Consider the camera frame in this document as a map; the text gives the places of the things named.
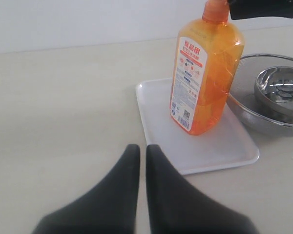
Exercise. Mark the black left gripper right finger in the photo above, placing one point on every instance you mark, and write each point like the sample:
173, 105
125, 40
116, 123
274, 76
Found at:
177, 207

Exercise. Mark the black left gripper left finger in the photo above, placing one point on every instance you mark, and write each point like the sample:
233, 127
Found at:
108, 208

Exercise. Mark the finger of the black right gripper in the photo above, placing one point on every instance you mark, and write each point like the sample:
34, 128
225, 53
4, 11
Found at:
249, 9

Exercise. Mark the orange pump soap bottle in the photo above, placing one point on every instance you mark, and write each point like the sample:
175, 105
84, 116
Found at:
208, 51

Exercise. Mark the small stainless steel bowl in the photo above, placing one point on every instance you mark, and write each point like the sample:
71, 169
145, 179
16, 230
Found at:
273, 90

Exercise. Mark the white rectangular plastic tray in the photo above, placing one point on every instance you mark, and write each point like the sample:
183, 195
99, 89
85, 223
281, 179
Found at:
227, 145

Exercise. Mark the steel mesh strainer basket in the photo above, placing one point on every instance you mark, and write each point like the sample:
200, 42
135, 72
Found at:
242, 100

